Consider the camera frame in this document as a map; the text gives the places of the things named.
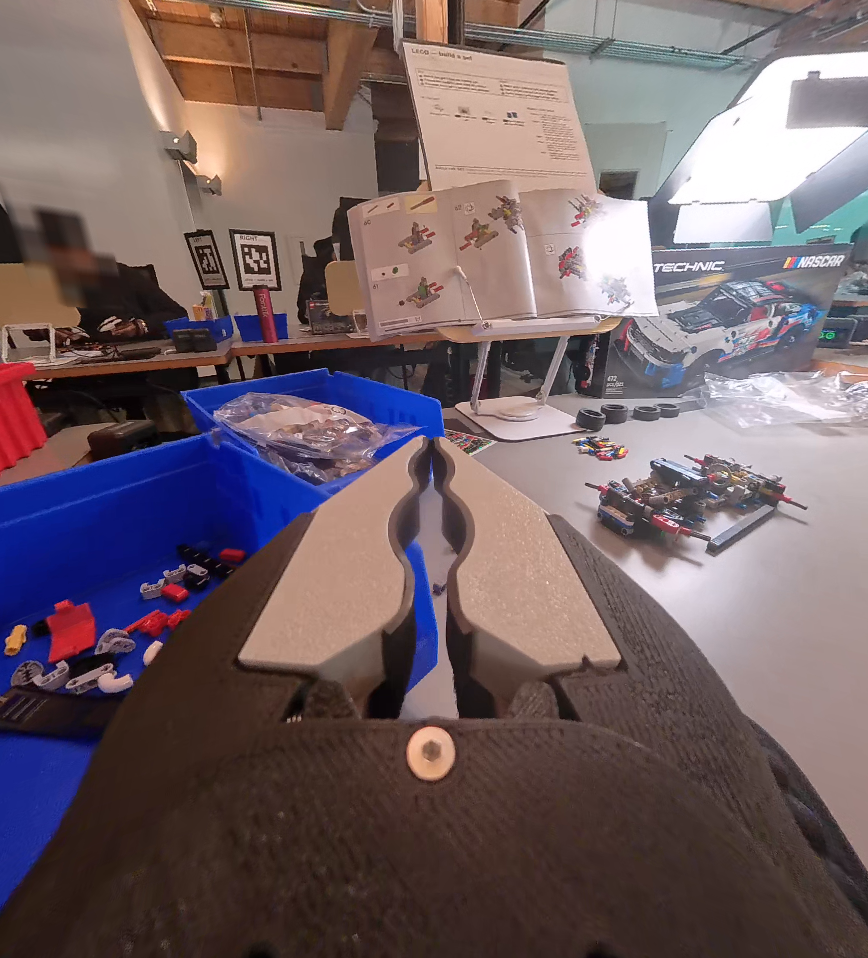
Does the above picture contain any white printed instruction sign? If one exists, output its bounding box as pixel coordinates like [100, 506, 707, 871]
[401, 39, 598, 197]

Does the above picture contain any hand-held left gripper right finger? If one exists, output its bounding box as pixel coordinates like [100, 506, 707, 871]
[432, 438, 623, 718]

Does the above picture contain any studio softbox light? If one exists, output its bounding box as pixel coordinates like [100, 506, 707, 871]
[647, 41, 868, 248]

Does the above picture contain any lego instruction booklet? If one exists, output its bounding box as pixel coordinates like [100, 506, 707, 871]
[347, 180, 659, 343]

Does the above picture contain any black white marker sign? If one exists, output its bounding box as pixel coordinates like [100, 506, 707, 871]
[229, 229, 283, 292]
[184, 229, 228, 291]

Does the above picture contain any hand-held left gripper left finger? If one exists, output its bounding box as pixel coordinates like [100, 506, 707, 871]
[238, 436, 435, 721]

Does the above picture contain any clear bag of lego parts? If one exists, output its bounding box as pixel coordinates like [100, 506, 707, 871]
[213, 391, 423, 487]

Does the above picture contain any long dark lego beam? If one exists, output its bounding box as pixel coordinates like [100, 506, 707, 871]
[705, 503, 777, 555]

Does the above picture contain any white book stand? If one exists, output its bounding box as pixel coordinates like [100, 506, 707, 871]
[434, 314, 622, 443]

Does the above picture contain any empty clear plastic bag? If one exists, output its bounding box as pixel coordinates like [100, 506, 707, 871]
[703, 369, 868, 431]

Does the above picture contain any lego car chassis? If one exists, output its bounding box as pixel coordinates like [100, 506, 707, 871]
[587, 453, 809, 541]

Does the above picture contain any tan chair backrest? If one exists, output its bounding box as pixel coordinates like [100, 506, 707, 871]
[325, 259, 369, 317]

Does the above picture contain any lego race car box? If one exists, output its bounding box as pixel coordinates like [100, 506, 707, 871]
[576, 243, 854, 398]

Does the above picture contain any group of loose lego parts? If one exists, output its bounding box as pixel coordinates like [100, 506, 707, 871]
[0, 545, 248, 712]

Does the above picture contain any black flat lego panel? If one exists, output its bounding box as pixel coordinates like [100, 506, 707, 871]
[0, 689, 124, 742]

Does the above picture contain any blue plastic bin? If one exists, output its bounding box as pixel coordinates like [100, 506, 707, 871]
[181, 368, 446, 498]
[0, 433, 441, 958]

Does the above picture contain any small dark box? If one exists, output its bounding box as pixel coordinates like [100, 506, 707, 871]
[305, 298, 354, 335]

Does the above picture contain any black case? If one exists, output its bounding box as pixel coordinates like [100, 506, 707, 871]
[87, 419, 161, 459]

